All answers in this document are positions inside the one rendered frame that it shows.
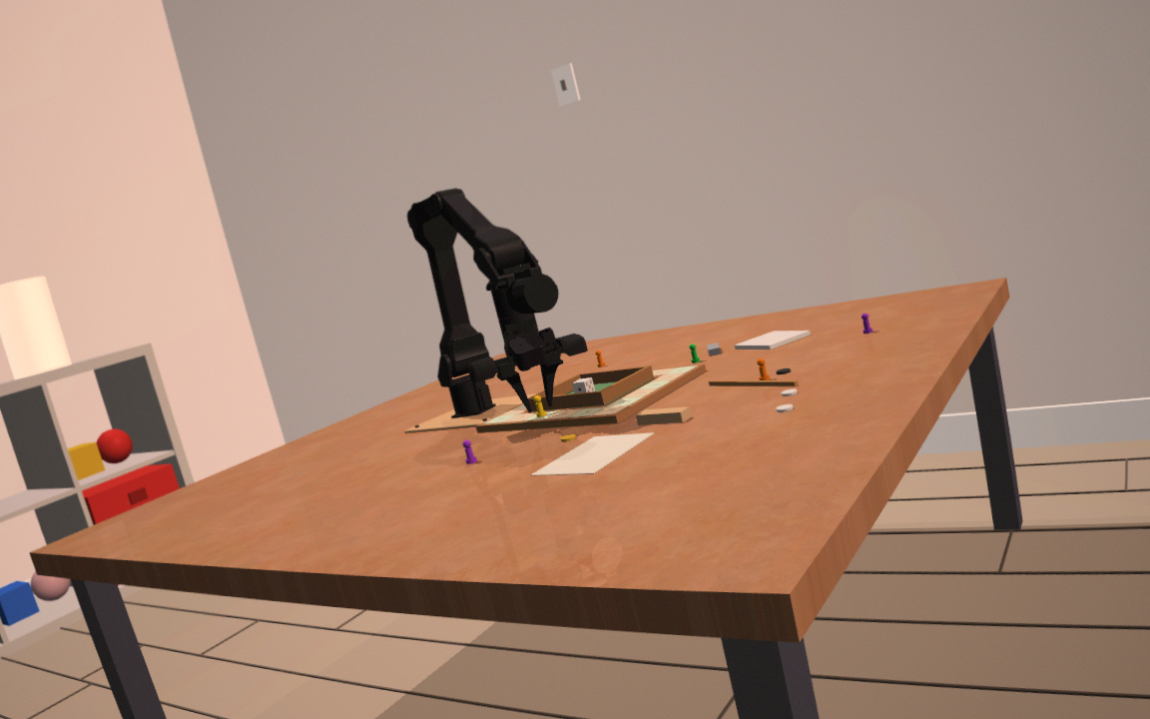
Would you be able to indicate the pale pink flat square tile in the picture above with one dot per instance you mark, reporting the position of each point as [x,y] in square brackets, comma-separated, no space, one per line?
[771,340]

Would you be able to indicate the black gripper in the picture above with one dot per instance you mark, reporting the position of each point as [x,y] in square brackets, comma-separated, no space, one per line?
[483,369]

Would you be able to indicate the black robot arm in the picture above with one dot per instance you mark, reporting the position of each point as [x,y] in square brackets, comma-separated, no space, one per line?
[516,283]

